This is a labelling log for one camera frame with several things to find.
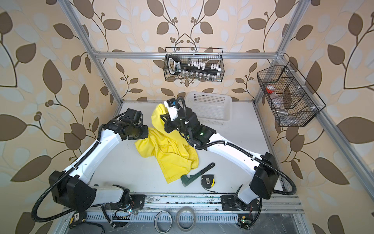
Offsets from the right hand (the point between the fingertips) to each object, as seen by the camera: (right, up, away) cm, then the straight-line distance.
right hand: (162, 115), depth 70 cm
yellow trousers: (+6, -25, +16) cm, 30 cm away
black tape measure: (+23, -36, +9) cm, 44 cm away
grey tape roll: (+14, -48, +2) cm, 50 cm away
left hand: (-13, -9, +10) cm, 19 cm away
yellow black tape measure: (-41, -48, -2) cm, 63 cm away
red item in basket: (+58, +15, +10) cm, 61 cm away
